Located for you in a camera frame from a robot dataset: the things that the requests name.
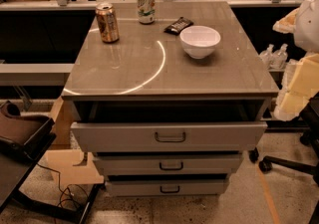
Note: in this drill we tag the grey bottom drawer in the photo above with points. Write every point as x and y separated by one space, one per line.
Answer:
166 187

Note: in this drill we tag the grey drawer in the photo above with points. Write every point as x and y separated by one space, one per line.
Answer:
167 164
166 187
168 137

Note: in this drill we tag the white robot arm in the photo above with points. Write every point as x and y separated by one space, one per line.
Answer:
306 34

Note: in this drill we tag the grey drawer cabinet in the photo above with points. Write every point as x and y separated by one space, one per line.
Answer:
147 77

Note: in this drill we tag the grey top drawer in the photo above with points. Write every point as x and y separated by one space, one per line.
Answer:
168 137

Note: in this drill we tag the grey middle drawer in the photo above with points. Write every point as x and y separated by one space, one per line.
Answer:
167 164

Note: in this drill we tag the white bowl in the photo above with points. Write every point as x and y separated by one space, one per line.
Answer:
199 41

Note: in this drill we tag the black snack bar packet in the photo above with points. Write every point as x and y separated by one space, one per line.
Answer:
176 27

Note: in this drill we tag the green white soda can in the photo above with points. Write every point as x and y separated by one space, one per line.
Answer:
146 11

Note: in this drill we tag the gold soda can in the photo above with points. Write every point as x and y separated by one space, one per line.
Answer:
107 22

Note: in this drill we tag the clear pump bottle left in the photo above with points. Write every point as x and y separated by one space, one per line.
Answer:
266 56

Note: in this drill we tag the clear pump bottle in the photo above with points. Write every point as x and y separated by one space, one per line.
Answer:
266 56
279 57

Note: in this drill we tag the clear pump bottle right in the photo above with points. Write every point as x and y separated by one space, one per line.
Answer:
279 57

